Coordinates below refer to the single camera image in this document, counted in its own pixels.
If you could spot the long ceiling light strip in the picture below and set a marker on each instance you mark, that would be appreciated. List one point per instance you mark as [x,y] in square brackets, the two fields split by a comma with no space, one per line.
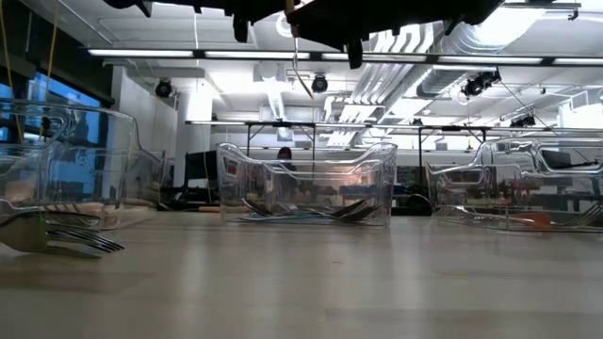
[141,53]

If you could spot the person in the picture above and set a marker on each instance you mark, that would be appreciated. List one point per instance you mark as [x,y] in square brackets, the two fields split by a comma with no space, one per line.
[284,153]

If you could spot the clear plastic bin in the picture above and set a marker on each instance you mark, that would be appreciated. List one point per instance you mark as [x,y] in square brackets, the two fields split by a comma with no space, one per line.
[226,198]
[518,188]
[94,155]
[320,166]

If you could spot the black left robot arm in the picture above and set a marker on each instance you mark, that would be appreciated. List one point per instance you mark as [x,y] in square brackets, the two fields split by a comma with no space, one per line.
[127,4]

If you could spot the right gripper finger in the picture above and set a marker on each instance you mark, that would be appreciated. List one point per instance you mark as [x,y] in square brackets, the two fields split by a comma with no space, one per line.
[330,35]
[325,13]

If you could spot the black fork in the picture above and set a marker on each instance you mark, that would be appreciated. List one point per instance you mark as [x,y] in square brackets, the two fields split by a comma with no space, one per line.
[75,220]

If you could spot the silver ventilation duct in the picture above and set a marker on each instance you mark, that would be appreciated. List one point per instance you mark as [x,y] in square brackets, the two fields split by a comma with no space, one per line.
[438,80]

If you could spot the black monitor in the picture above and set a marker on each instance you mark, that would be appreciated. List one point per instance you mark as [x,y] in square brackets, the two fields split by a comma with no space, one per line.
[202,165]

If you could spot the black ceiling spotlight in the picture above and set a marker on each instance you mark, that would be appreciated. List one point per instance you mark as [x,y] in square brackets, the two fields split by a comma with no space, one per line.
[476,85]
[163,88]
[319,84]

